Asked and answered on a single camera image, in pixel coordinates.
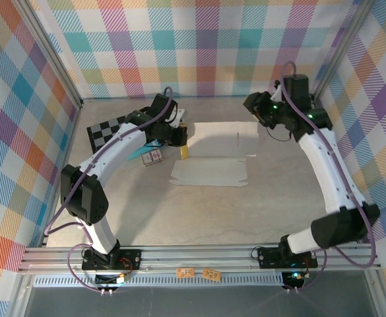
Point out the aluminium side rail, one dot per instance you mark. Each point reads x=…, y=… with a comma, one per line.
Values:
x=71, y=138

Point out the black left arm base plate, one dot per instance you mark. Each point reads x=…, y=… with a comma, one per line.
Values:
x=130, y=259

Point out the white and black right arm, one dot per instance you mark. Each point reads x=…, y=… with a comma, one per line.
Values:
x=331, y=171

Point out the yellow and white paper box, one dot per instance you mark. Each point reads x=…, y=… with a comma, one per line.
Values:
x=219, y=140

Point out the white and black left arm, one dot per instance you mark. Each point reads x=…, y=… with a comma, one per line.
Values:
x=113, y=150

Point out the black grey checkerboard sheet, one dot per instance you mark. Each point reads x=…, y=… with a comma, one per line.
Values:
x=102, y=133

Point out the small circuit board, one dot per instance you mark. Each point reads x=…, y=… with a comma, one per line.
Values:
x=295, y=279
x=111, y=280

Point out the aluminium frame rail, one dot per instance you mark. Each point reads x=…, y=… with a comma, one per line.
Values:
x=196, y=256

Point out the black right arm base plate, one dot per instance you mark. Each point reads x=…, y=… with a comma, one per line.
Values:
x=272, y=257

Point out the aluminium frame post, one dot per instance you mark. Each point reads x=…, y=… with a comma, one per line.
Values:
x=47, y=56
x=339, y=49

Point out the playing card pack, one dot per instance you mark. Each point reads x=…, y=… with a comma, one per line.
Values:
x=152, y=157

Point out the orange paper tag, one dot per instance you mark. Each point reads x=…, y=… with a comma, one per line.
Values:
x=211, y=275
x=185, y=273

